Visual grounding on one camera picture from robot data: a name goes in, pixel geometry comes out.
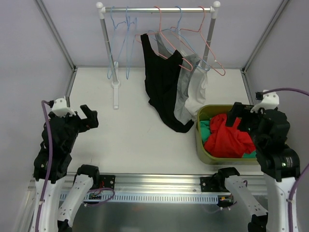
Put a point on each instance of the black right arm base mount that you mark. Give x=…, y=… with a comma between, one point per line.
x=211, y=184

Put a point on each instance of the aluminium corner frame post left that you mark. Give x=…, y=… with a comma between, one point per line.
x=46, y=16

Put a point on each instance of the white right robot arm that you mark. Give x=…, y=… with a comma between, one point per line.
x=268, y=129

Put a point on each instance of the white slotted cable duct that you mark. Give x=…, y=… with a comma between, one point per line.
x=148, y=198

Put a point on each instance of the blue hanger under grey top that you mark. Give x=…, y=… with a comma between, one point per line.
x=176, y=31

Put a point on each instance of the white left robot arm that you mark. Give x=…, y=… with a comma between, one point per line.
x=60, y=131

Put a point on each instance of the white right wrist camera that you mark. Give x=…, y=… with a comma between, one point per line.
x=266, y=101

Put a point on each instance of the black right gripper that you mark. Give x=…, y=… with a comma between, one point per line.
x=245, y=118

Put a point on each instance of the grey tank top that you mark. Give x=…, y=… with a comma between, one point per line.
x=180, y=111

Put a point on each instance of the black tank top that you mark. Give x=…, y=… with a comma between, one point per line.
x=161, y=78

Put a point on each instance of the pink hanger under white top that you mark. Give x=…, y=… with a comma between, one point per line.
x=216, y=5

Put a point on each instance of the red tank top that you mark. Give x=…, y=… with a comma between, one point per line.
x=224, y=142

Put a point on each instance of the silver clothes rack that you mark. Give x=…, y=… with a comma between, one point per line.
x=119, y=15

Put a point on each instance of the aluminium corner frame post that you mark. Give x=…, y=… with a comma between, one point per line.
x=46, y=16
x=268, y=29

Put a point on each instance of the pink hanger under black top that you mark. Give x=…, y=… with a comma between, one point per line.
x=164, y=38

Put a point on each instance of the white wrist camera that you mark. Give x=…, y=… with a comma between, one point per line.
x=266, y=101
x=61, y=107

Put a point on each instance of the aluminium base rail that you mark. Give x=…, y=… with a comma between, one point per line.
x=167, y=183

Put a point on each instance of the green tank top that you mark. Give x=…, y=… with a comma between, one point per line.
x=204, y=130

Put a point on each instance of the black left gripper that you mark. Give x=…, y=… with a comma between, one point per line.
x=80, y=120

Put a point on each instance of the olive green plastic basket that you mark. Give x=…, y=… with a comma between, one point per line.
x=218, y=144

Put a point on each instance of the white tank top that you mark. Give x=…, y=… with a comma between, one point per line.
x=196, y=92

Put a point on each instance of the aluminium corner frame post right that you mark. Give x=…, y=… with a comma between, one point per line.
x=268, y=29

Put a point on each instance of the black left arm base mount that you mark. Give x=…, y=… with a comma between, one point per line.
x=107, y=181

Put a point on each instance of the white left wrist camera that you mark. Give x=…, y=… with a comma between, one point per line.
x=61, y=107

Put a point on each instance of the light blue hanger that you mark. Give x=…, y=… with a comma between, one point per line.
x=113, y=42

